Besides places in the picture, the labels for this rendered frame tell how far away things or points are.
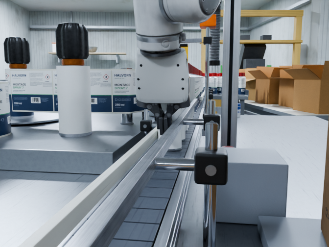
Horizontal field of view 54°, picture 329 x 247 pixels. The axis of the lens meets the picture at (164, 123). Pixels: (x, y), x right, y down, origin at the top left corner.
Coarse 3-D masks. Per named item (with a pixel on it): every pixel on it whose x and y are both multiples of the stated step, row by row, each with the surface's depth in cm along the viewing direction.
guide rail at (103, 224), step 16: (176, 128) 48; (160, 144) 36; (144, 160) 29; (128, 176) 24; (144, 176) 26; (112, 192) 21; (128, 192) 21; (112, 208) 18; (128, 208) 21; (96, 224) 16; (112, 224) 18; (80, 240) 15; (96, 240) 15
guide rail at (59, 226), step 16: (144, 144) 62; (128, 160) 50; (112, 176) 42; (80, 192) 35; (96, 192) 36; (64, 208) 30; (80, 208) 32; (48, 224) 27; (64, 224) 28; (32, 240) 24; (48, 240) 26
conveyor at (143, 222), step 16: (192, 128) 100; (160, 176) 52; (176, 176) 52; (144, 192) 45; (160, 192) 45; (96, 208) 39; (144, 208) 39; (160, 208) 39; (128, 224) 35; (144, 224) 35; (160, 224) 35; (112, 240) 31; (128, 240) 32; (144, 240) 31
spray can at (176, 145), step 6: (162, 108) 68; (180, 108) 69; (174, 114) 68; (180, 114) 69; (174, 120) 68; (180, 132) 70; (180, 138) 70; (174, 144) 69; (180, 144) 70; (168, 150) 69; (174, 150) 69
